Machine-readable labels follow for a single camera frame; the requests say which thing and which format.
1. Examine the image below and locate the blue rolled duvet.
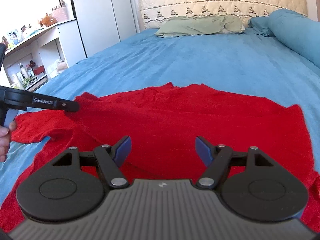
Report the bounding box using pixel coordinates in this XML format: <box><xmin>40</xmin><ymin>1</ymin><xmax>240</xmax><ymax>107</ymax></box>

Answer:
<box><xmin>249</xmin><ymin>9</ymin><xmax>319</xmax><ymax>67</ymax></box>

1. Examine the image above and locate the orange plush toy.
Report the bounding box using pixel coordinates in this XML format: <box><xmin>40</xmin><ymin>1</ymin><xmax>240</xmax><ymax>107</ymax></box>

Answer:
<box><xmin>40</xmin><ymin>14</ymin><xmax>57</xmax><ymax>27</ymax></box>

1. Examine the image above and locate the white bottle on shelf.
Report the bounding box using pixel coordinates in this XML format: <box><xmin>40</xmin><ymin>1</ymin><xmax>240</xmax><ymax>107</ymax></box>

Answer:
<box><xmin>19</xmin><ymin>63</ymin><xmax>29</xmax><ymax>80</ymax></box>

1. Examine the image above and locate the red small garment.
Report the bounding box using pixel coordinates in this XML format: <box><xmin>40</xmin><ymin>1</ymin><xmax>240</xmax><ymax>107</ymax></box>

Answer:
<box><xmin>1</xmin><ymin>83</ymin><xmax>319</xmax><ymax>232</ymax></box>

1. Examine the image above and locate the person's left hand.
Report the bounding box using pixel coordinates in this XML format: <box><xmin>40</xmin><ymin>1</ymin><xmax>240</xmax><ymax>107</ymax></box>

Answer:
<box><xmin>0</xmin><ymin>120</ymin><xmax>17</xmax><ymax>163</ymax></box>

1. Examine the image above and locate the green pillow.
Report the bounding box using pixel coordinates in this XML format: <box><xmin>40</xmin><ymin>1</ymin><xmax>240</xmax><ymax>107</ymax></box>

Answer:
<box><xmin>155</xmin><ymin>15</ymin><xmax>245</xmax><ymax>37</ymax></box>

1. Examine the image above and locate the blue bed sheet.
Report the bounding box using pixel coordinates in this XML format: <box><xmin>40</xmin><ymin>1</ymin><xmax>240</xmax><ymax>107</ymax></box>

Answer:
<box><xmin>0</xmin><ymin>27</ymin><xmax>320</xmax><ymax>205</ymax></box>

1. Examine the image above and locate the cream quilted headboard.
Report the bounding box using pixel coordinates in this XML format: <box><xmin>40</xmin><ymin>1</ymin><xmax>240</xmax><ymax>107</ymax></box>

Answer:
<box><xmin>139</xmin><ymin>0</ymin><xmax>308</xmax><ymax>30</ymax></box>

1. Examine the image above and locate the pink basket on shelf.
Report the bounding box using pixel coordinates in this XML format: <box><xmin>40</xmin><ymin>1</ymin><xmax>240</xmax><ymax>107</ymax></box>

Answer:
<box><xmin>52</xmin><ymin>7</ymin><xmax>69</xmax><ymax>22</ymax></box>

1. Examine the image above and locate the red box on shelf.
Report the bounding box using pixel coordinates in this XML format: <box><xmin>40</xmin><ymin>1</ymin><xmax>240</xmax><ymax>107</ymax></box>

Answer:
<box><xmin>33</xmin><ymin>66</ymin><xmax>45</xmax><ymax>75</ymax></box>

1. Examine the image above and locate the white shelf unit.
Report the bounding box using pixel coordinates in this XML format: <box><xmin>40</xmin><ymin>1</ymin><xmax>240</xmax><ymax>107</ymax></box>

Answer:
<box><xmin>1</xmin><ymin>18</ymin><xmax>86</xmax><ymax>92</ymax></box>

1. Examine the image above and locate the white grey wardrobe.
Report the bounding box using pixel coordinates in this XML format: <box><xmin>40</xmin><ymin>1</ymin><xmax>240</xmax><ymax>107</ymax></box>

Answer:
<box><xmin>72</xmin><ymin>0</ymin><xmax>137</xmax><ymax>57</ymax></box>

